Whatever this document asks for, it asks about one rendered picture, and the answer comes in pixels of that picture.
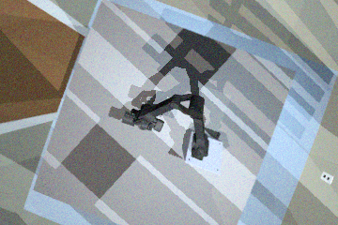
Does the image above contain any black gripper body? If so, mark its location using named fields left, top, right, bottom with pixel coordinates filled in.
left=131, top=109, right=164, bottom=132

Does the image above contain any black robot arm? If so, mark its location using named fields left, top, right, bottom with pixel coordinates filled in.
left=121, top=94, right=209, bottom=161

